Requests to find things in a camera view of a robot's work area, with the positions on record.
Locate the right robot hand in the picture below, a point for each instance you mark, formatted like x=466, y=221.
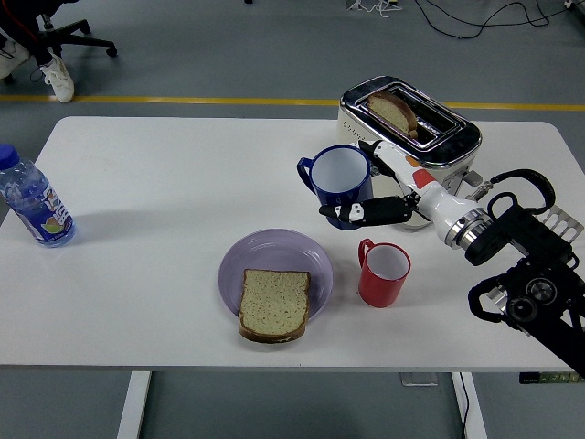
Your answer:
x=439, y=201

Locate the blue enamel cup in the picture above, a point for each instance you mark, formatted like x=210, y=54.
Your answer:
x=338, y=169

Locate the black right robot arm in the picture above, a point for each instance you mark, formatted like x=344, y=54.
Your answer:
x=525, y=238

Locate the rounded bread slice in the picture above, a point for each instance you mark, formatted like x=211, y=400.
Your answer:
x=388, y=112

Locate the red enamel cup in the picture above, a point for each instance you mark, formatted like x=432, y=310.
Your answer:
x=379, y=290

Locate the square bread slice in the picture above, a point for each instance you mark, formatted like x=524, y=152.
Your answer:
x=274, y=302

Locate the cream and chrome toaster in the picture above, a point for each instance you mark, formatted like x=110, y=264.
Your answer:
x=450, y=142

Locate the silver metal toast rack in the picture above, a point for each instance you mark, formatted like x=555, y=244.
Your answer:
x=564, y=224

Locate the purple round plate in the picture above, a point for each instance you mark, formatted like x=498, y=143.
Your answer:
x=274, y=249

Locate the black table control panel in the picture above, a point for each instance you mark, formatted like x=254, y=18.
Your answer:
x=548, y=377

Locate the white table leg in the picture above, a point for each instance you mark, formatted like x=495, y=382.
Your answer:
x=475, y=407
x=134, y=404

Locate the black office chair base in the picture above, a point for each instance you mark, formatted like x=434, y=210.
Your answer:
x=87, y=42

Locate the blue-capped water bottle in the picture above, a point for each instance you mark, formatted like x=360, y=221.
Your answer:
x=41, y=206

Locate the grey bracket under table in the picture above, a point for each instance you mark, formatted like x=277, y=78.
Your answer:
x=418, y=379

